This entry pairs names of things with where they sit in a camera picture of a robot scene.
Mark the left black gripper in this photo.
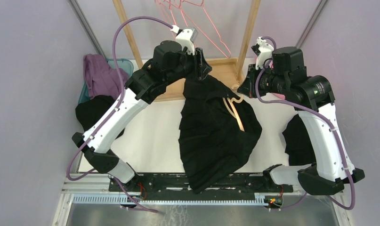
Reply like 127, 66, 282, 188
165, 46, 213, 86

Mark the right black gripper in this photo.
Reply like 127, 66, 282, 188
238, 62, 290, 97

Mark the black pleated skirt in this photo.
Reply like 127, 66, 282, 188
178, 76, 262, 194

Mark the black garment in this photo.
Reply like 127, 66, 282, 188
282, 114, 316, 166
75, 95, 114, 131

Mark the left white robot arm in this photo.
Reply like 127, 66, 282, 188
72, 40, 212, 192

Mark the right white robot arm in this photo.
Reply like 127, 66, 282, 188
238, 44, 365, 195

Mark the wooden hanger rack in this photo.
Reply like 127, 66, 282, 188
113, 0, 261, 101

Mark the pink garment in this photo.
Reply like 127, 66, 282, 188
255, 57, 287, 101

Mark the teal plastic basket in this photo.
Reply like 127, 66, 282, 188
78, 58, 134, 104

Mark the purple garment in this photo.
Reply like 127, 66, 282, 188
83, 54, 129, 100

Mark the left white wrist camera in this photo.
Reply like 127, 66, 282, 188
170, 25, 198, 55

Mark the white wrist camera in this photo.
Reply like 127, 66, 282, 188
170, 25, 198, 55
251, 36, 276, 70

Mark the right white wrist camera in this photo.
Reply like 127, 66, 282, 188
251, 36, 276, 70

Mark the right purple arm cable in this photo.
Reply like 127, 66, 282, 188
254, 36, 356, 211

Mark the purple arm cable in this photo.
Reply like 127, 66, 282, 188
254, 36, 356, 211
66, 16, 179, 182

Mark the pink wire hanger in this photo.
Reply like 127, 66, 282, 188
177, 0, 232, 58
154, 0, 188, 26

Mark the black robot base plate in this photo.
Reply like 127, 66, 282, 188
123, 172, 294, 201

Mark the slotted grey cable duct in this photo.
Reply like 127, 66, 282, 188
72, 194, 268, 207

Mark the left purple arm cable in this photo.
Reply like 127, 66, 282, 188
66, 16, 179, 182

